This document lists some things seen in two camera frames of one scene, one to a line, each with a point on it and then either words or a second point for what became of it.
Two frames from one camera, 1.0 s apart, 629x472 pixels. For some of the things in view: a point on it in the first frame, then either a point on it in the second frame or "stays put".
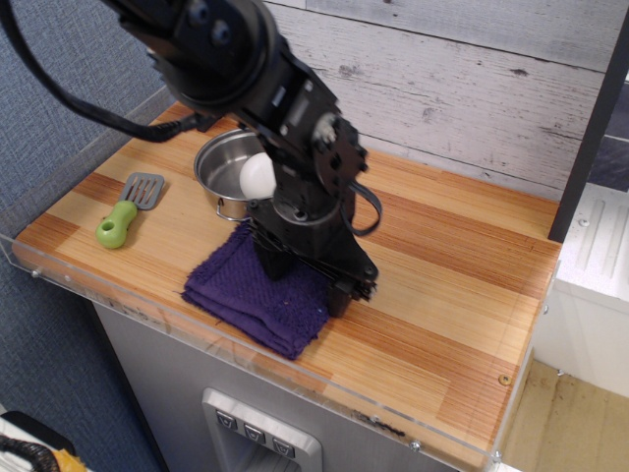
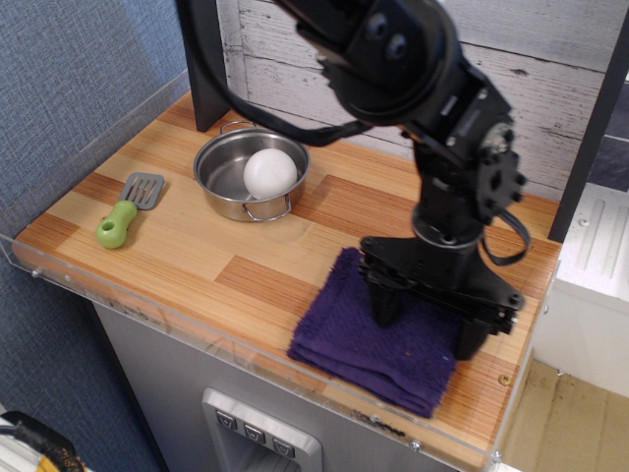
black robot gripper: x=330 y=249 to x=455 y=275
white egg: x=257 y=177 stays put
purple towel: x=288 y=315 to x=410 y=365
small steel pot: x=218 y=164 stays put
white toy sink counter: x=584 y=327 stays put
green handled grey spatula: x=141 y=191 stays put
